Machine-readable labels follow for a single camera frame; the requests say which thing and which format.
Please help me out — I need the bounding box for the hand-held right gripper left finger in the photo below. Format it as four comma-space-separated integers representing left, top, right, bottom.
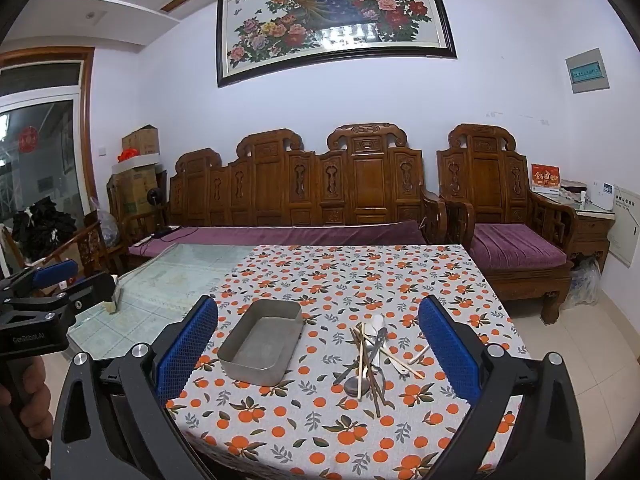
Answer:
50, 295, 221, 480

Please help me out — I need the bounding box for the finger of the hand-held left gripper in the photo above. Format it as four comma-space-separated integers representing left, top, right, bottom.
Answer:
0, 259, 80, 297
10, 271, 117, 322

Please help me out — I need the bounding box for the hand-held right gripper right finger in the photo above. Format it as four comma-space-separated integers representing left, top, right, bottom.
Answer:
417, 295, 588, 480

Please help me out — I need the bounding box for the light bamboo chopstick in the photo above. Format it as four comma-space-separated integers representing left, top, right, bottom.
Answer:
350, 325, 363, 402
367, 342, 426, 380

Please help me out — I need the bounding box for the rectangular metal tray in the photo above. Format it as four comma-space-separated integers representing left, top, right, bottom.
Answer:
217, 299, 305, 387

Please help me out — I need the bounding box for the metal fork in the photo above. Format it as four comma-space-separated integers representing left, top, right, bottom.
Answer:
332, 357, 363, 385

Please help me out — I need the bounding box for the person's left hand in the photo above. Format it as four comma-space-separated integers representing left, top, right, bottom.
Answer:
19, 357, 55, 443

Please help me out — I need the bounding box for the small beige box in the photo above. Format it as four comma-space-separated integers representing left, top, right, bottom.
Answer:
102, 285, 123, 316

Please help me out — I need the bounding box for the small wooden chair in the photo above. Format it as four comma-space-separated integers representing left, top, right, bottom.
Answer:
30, 210, 126, 281

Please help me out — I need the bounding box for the pile of dark clothes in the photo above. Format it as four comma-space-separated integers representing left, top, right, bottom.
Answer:
11, 197, 76, 256

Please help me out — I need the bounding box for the clear plastic bag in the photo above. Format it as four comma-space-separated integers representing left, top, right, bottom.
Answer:
90, 197, 121, 248

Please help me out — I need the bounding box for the large brown cardboard box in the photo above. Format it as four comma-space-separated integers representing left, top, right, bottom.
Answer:
117, 167, 163, 216

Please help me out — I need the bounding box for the black standing fan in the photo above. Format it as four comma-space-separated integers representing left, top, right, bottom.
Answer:
142, 186, 173, 238

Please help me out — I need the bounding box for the square purple armchair cushion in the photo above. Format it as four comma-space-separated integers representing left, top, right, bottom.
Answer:
472, 223, 568, 272

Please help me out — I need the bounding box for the flat white storage box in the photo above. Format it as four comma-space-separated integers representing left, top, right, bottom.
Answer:
111, 156, 162, 177

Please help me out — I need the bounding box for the orange fruit print tablecloth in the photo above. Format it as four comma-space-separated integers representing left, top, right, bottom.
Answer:
165, 244, 526, 480

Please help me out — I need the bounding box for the crumpled white plastic bag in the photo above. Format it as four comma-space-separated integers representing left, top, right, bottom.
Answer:
567, 257, 601, 306

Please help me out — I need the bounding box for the small brown cardboard box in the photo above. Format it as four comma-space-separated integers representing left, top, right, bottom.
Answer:
121, 125, 161, 157

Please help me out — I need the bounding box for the long purple sofa cushion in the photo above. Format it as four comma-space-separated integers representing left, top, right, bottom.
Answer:
129, 220, 428, 258

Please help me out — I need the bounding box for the carved wooden armchair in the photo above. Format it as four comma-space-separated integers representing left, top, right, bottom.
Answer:
436, 124, 576, 325

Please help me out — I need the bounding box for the carved wooden sofa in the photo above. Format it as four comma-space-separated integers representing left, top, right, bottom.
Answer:
127, 121, 448, 273

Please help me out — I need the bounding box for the wooden side table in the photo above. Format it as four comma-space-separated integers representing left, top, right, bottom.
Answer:
537, 192, 617, 311

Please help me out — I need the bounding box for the flat white and dark box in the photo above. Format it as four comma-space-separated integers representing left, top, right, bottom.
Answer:
559, 180, 593, 205

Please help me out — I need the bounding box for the white box-shaped device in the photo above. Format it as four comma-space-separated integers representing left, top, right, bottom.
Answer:
591, 180, 617, 212

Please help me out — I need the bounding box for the grey electrical panel box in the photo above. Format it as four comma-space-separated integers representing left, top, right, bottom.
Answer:
565, 48, 611, 95

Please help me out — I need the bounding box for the framed peacock flower painting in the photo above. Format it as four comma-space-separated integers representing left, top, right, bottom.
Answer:
216, 0, 458, 88

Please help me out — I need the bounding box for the wooden door frame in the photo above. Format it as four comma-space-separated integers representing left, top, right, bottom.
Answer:
0, 46, 98, 201

